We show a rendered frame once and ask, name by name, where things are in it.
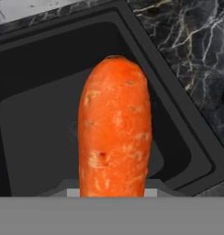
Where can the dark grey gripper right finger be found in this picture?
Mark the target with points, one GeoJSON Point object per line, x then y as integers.
{"type": "Point", "coordinates": [155, 189]}

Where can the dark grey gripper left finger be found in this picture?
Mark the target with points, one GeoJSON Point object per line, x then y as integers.
{"type": "Point", "coordinates": [69, 189]}

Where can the orange carrot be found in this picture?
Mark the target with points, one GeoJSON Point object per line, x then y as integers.
{"type": "Point", "coordinates": [115, 128]}

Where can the black kitchen sink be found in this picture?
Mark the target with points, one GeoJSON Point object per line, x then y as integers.
{"type": "Point", "coordinates": [40, 91]}

